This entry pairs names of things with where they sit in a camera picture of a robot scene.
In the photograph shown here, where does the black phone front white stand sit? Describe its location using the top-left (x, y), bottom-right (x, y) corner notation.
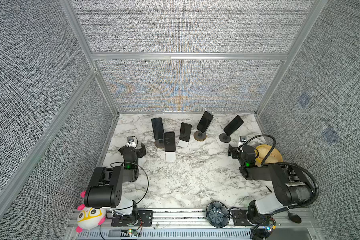
top-left (164, 132), bottom-right (176, 153)

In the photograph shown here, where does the black phone white stand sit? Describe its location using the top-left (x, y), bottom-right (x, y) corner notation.
top-left (180, 123), bottom-right (192, 143)
top-left (164, 132), bottom-right (176, 153)

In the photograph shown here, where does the black phone grey stand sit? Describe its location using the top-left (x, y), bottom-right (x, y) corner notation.
top-left (224, 116), bottom-right (244, 136)

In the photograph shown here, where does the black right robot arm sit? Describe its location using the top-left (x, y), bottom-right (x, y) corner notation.
top-left (228, 145), bottom-right (319, 225)

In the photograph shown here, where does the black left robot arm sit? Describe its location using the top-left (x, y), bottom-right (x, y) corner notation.
top-left (84, 143), bottom-right (146, 223)

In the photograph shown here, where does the grey round base phone stand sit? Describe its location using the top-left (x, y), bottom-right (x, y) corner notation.
top-left (219, 133), bottom-right (231, 143)

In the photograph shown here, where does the wooden base grey phone stand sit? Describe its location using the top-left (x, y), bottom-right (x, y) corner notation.
top-left (154, 139), bottom-right (165, 149)

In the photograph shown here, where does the black phone wooden base stand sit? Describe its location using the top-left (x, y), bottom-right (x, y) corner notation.
top-left (197, 111), bottom-right (214, 134)

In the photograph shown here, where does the yellow rimmed wooden bowl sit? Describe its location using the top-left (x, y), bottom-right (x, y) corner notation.
top-left (255, 145), bottom-right (283, 167)

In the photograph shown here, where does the pink white plush toy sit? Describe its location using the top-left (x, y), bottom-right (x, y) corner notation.
top-left (76, 204), bottom-right (108, 233)

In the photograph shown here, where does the black spoon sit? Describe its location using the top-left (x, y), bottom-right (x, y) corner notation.
top-left (287, 211), bottom-right (302, 224)

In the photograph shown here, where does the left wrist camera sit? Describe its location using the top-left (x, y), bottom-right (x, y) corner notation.
top-left (127, 136), bottom-right (138, 148)

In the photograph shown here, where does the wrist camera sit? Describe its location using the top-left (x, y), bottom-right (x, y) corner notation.
top-left (238, 136), bottom-right (247, 145)
top-left (127, 136), bottom-right (138, 148)

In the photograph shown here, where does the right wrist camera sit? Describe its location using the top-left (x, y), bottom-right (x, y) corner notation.
top-left (238, 136), bottom-right (247, 145)

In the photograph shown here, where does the black corrugated cable conduit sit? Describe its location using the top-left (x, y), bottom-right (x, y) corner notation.
top-left (239, 134), bottom-right (320, 209)

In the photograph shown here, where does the aluminium front rail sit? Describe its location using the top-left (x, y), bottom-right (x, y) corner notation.
top-left (63, 208), bottom-right (324, 240)

